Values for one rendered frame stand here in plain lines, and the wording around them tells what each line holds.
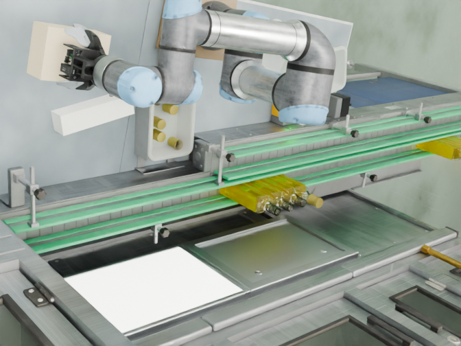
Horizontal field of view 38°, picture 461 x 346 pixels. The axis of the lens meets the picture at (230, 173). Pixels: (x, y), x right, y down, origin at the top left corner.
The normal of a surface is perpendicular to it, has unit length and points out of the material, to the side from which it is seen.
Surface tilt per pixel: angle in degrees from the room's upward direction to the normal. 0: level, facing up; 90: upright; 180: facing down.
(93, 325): 90
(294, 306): 90
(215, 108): 0
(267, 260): 91
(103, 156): 0
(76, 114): 0
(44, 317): 90
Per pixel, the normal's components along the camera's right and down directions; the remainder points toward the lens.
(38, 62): -0.75, 0.00
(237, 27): 0.63, 0.00
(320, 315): 0.08, -0.93
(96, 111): 0.63, 0.32
